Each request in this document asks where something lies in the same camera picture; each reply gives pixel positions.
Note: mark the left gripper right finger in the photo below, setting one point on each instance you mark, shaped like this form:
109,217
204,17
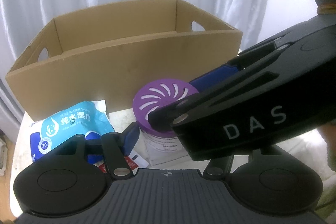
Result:
218,168

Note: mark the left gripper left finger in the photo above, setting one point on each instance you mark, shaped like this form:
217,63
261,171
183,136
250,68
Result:
111,146

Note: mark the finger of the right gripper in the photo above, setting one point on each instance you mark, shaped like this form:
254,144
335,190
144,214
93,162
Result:
241,103
236,66

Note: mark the red toothpaste tube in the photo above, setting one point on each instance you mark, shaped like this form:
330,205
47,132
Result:
123,165

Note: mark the purple lid air freshener jar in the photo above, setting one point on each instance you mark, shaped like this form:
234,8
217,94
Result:
152,111

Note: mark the white flat box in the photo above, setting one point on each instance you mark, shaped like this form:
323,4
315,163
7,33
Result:
158,152

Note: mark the blue wet wipes pack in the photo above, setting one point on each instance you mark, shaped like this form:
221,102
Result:
86,118

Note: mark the brown cardboard box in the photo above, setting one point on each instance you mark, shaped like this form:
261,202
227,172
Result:
109,52

